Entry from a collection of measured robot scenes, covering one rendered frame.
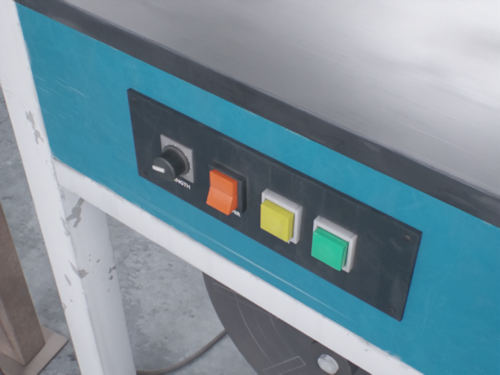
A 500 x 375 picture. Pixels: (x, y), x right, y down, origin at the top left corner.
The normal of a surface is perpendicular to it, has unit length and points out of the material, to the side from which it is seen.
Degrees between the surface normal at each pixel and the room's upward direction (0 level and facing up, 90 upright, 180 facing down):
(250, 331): 90
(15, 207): 0
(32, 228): 0
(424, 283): 90
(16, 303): 90
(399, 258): 90
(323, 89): 0
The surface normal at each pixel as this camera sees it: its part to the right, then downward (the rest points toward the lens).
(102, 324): 0.79, 0.42
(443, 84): 0.00, -0.73
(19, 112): -0.61, 0.55
